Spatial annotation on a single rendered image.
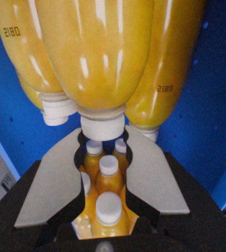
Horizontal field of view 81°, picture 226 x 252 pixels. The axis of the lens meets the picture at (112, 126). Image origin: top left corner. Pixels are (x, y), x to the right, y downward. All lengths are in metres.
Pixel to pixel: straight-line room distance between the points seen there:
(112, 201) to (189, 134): 0.16
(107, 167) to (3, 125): 0.18
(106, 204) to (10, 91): 0.21
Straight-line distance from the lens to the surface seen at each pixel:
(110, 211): 0.22
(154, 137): 0.18
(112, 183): 0.29
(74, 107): 0.16
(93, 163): 0.34
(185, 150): 0.26
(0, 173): 0.42
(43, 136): 0.29
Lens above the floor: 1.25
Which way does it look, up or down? 58 degrees down
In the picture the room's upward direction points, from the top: 174 degrees clockwise
